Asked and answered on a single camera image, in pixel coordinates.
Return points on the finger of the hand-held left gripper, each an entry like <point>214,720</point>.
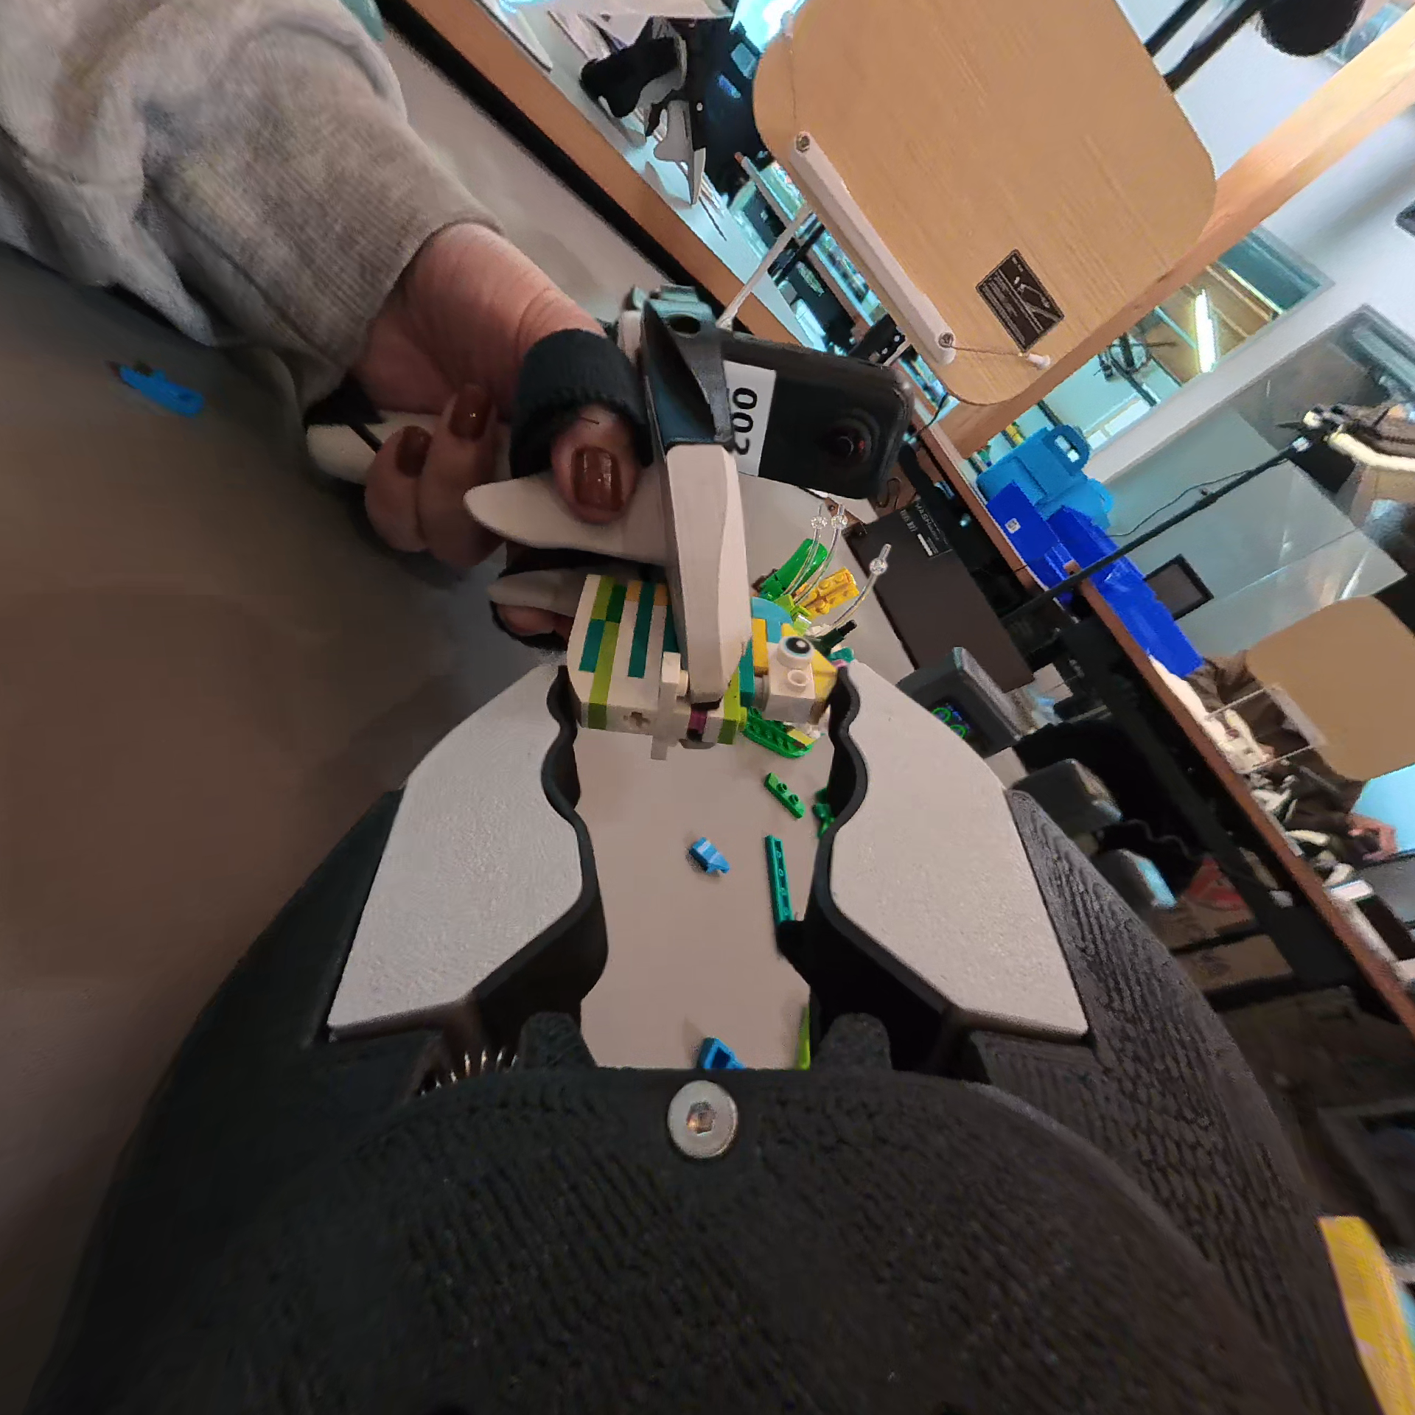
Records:
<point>702,553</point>

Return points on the person's left hand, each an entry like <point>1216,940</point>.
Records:
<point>463,332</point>

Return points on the striped fish brick model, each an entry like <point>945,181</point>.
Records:
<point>630,652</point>

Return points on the person's left forearm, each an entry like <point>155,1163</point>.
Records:
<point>221,144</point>

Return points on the small green plate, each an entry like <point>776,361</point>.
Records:
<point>785,795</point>

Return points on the yellow packet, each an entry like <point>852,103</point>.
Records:
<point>1364,1316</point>

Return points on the black device green display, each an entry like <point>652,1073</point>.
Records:
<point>962,708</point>

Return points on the wooden chair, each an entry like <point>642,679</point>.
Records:
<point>994,165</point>
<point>1337,686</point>

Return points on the black cardboard box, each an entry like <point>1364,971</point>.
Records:
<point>940,587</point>

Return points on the blue wedge brick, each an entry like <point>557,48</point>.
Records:
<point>707,856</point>

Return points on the black stand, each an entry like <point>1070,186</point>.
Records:
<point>1216,509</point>

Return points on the long teal plate brick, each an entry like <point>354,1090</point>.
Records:
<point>780,880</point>

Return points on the small black monitor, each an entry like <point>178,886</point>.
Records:
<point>1177,587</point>

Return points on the green flower brick model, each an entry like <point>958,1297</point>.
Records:
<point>787,575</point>

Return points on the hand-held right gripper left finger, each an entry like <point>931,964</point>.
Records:
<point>463,863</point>

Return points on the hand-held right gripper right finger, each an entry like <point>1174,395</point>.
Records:
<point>950,873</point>

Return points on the long wooden table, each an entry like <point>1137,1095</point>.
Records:
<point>574,122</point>

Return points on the black fuzzy thing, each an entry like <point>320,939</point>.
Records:
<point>1310,22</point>

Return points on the small blue brick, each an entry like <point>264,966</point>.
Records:
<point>718,1057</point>
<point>160,390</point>

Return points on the grey desk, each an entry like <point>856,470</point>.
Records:
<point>221,718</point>

